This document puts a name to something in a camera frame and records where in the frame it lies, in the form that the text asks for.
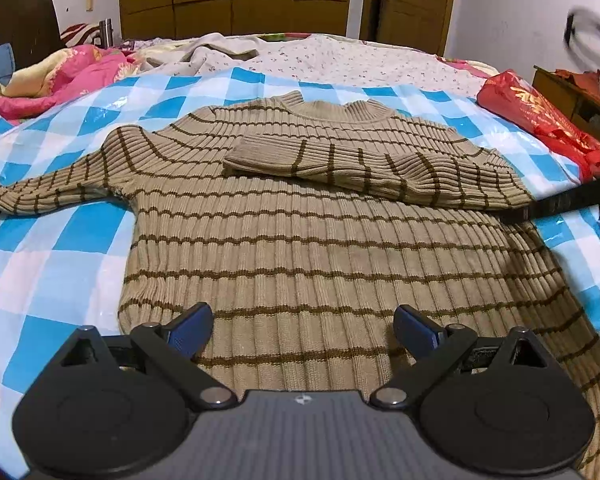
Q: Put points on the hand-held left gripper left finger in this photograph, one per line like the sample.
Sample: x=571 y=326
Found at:
x=192 y=329

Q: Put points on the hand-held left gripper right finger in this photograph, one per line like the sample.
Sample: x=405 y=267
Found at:
x=416 y=330

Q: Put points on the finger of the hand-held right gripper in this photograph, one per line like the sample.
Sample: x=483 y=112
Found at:
x=555 y=206

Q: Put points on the beige brown-striped knit sweater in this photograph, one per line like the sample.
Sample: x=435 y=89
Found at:
x=300 y=240

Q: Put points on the red plastic bag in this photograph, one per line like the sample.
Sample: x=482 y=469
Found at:
x=530 y=105

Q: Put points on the wooden cabinet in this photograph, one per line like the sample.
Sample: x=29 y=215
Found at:
x=570 y=100

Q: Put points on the blue white checked plastic sheet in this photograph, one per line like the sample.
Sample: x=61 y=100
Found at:
x=55 y=260

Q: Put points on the white floral bedsheet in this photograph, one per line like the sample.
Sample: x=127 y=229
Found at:
x=355 y=60

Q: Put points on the brown wooden door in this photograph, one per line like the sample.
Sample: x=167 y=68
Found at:
x=415 y=0

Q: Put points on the beige cloth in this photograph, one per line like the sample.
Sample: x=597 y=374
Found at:
x=205 y=55

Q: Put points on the pink floral quilt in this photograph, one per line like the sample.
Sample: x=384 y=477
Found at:
x=80 y=75

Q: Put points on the metal thermos bottle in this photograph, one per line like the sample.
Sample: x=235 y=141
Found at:
x=106 y=32

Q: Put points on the red white patterned cloth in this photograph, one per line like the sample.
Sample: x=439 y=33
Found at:
x=80 y=34

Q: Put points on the dark wooden headboard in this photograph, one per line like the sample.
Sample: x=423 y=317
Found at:
x=20 y=15

